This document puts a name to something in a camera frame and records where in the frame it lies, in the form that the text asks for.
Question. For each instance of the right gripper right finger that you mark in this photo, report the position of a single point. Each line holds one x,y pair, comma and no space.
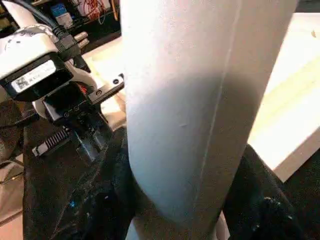
257,207

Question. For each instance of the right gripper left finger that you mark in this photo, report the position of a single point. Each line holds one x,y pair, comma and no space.
112,200

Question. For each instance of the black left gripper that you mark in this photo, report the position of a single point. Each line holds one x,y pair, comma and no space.
75,112

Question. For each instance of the white plastic table leg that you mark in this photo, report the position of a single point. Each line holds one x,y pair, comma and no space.
187,100

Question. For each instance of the white plastic table top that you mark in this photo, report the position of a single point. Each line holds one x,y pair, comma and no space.
295,87

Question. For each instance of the black table mat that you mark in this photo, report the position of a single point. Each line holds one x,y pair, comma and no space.
50,187

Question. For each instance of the blue white box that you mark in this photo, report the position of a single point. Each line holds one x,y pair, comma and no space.
61,15

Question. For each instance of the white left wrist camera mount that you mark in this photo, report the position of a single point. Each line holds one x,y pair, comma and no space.
25,50

